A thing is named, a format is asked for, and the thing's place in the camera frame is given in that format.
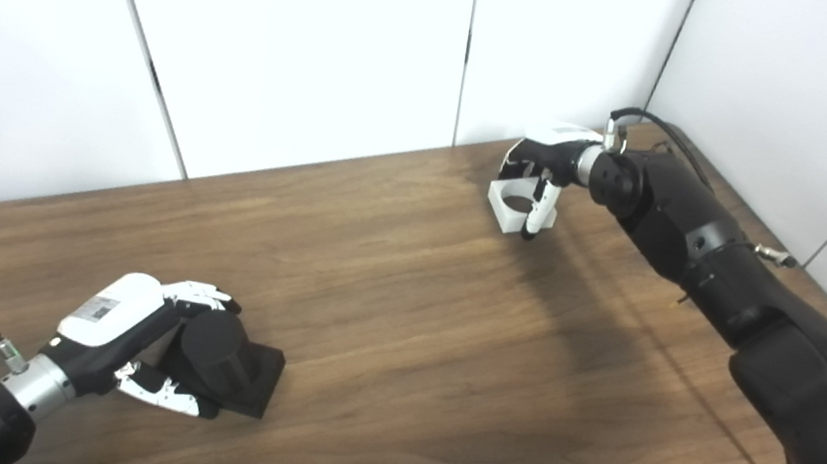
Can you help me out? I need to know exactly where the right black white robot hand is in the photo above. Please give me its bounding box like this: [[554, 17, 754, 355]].
[[490, 116, 605, 249]]

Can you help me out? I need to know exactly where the black peg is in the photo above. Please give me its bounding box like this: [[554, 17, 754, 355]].
[[155, 304, 291, 422]]

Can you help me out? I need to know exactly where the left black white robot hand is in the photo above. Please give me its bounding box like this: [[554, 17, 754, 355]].
[[32, 262, 245, 422]]

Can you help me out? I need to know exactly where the white square piece with hole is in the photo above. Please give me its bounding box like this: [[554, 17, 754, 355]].
[[483, 177, 561, 241]]

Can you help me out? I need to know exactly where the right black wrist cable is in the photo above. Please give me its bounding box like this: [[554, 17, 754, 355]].
[[600, 105, 725, 192]]

